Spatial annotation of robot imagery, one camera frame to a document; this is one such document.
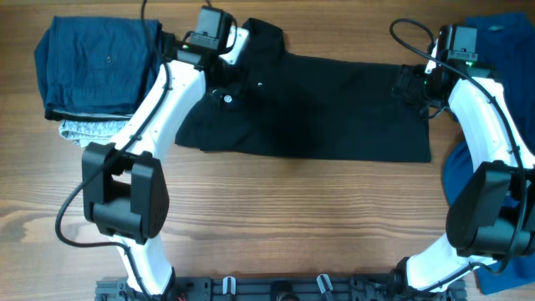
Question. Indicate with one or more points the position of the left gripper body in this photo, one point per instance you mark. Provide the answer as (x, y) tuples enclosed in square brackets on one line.
[(234, 80)]

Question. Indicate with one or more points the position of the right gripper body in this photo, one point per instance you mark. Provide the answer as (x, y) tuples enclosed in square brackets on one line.
[(417, 86)]

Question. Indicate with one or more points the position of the black polo shirt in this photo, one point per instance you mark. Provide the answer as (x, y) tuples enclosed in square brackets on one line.
[(312, 108)]

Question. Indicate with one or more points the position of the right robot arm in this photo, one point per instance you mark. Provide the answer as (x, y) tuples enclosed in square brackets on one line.
[(491, 221)]

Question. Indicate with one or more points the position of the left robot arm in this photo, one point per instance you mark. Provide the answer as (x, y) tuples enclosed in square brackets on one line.
[(125, 193)]

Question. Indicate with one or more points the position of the blue polo shirt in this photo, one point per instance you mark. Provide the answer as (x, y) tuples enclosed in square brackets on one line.
[(505, 41)]

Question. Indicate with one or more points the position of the folded dark blue garment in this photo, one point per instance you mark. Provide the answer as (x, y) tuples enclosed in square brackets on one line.
[(103, 27)]

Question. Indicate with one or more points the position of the folded light grey garment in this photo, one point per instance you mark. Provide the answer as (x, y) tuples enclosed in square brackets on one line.
[(84, 132)]

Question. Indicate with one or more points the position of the left grey rail clip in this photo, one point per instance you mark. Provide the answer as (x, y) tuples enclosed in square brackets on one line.
[(229, 285)]

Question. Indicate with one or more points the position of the grey rail clip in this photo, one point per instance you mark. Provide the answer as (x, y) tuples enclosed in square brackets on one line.
[(229, 285), (325, 287)]

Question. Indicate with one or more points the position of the right grey rail clip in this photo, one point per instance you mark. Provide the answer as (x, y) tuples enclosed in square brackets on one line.
[(325, 287)]

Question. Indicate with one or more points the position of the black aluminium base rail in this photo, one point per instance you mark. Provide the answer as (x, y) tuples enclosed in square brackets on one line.
[(362, 287)]

